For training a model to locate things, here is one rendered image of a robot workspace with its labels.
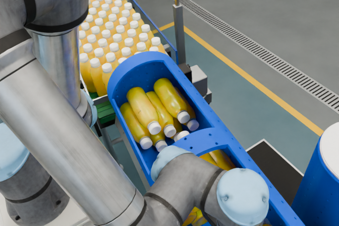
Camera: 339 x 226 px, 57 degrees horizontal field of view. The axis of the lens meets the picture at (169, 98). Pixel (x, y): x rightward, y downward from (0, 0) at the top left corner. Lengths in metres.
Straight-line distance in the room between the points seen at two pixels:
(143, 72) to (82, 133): 0.77
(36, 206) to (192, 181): 0.42
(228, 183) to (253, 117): 2.04
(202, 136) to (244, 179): 0.35
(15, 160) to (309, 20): 3.32
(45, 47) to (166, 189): 0.29
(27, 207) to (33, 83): 0.46
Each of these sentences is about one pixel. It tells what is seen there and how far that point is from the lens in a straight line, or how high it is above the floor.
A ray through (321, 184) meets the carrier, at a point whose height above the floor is 0.95.
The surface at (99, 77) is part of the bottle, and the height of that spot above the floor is 1.03.
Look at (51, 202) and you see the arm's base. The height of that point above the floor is 1.23.
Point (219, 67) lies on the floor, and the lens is 2.91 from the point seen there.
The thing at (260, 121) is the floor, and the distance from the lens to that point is 2.49.
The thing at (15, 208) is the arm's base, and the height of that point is 1.24.
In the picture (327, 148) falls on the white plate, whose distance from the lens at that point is 1.10.
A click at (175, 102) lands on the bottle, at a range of 1.04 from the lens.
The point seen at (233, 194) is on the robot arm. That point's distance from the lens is 0.47.
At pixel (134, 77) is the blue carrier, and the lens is 1.15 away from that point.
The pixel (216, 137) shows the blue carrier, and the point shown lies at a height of 1.22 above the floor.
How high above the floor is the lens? 1.88
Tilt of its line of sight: 45 degrees down
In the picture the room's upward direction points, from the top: 8 degrees counter-clockwise
